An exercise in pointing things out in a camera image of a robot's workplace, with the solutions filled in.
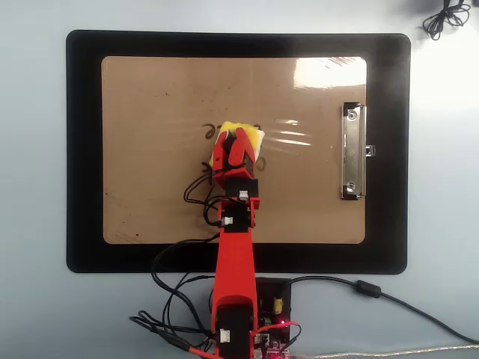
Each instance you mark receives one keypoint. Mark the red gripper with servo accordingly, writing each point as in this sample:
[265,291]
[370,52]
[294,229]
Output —
[239,172]

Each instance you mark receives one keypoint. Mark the yellow sponge with black knob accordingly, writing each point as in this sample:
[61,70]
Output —
[255,136]

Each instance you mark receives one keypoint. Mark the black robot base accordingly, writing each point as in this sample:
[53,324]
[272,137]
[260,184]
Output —
[285,287]

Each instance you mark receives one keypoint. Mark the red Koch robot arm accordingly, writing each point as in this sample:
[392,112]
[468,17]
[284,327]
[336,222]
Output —
[235,261]

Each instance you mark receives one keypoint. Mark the brown clipboard board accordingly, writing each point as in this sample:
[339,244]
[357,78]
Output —
[149,112]

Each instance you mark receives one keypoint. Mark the controller circuit board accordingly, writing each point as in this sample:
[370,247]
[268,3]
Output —
[278,329]

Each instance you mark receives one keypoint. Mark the silver metal clipboard clip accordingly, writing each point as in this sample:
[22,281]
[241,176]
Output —
[351,149]

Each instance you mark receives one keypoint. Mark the black rubber mat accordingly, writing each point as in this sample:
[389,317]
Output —
[86,149]

